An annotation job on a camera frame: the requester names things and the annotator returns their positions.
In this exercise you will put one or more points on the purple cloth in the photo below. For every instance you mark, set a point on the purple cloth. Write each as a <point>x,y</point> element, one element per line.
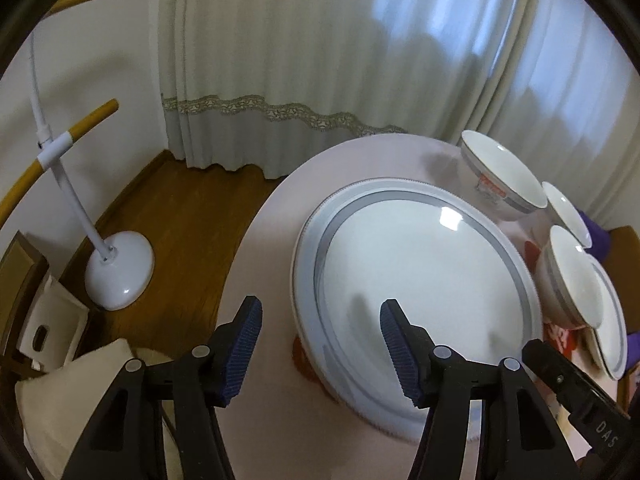
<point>595,232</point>

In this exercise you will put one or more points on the small white bowl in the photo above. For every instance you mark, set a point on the small white bowl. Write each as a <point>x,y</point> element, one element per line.
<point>567,210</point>

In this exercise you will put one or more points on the white floor stand wooden arms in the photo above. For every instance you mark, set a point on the white floor stand wooden arms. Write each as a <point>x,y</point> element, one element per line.
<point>117,275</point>

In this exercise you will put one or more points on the white plastic stool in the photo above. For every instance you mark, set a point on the white plastic stool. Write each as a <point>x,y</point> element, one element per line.
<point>55,320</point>

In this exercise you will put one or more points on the white bowl grey band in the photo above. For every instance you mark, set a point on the white bowl grey band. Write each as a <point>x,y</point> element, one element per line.
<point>570,280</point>

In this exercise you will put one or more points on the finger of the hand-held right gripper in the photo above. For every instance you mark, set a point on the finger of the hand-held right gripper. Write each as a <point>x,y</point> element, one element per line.
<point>580,400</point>

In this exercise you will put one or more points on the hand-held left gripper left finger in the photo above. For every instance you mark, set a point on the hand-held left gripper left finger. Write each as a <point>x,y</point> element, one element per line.
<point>241,345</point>

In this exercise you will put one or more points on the white curtain with lace trim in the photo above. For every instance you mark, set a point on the white curtain with lace trim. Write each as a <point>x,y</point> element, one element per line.
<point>325,50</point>

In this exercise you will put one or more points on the white cushion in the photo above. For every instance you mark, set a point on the white cushion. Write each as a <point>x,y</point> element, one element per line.
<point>65,390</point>

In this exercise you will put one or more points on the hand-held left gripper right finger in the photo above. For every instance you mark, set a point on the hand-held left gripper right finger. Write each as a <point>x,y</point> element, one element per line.
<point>400,347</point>

